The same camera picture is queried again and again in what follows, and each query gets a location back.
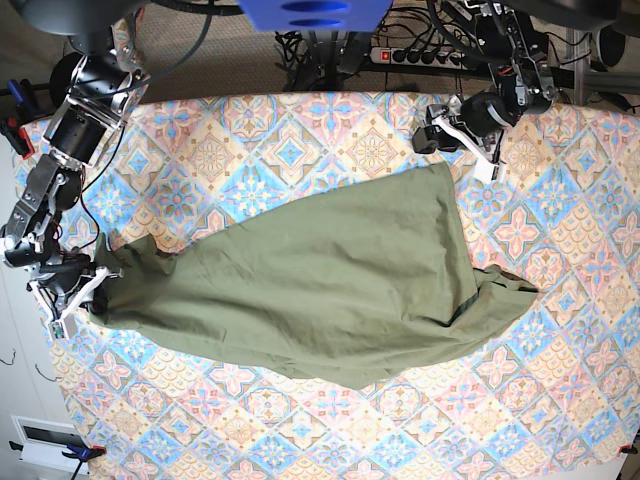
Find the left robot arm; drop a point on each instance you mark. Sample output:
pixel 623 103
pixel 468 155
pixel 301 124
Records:
pixel 508 45

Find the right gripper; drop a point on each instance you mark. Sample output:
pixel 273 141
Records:
pixel 67 284

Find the patterned tablecloth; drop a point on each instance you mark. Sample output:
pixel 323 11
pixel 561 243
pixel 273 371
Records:
pixel 558 392

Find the black round stool base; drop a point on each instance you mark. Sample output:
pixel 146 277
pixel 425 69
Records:
pixel 60 78

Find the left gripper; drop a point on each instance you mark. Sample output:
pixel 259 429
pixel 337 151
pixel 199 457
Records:
pixel 476 124

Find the green t-shirt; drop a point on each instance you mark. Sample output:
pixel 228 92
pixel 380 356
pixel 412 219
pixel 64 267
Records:
pixel 352 286

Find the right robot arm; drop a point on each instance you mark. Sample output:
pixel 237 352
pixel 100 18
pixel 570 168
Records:
pixel 96 95

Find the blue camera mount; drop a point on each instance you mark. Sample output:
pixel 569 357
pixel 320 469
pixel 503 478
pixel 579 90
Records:
pixel 307 15

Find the white power strip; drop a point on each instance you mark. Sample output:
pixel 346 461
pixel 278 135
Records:
pixel 421 57

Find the blue clamp bottom left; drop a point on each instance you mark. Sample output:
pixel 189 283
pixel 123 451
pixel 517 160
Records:
pixel 82 454

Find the orange clamp bottom right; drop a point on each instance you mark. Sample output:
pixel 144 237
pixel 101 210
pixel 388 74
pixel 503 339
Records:
pixel 628 450

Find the white wall socket box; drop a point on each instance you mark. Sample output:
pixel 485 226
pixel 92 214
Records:
pixel 43 443

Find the orange black clamp left top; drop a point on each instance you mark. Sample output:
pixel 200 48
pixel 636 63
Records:
pixel 12 127

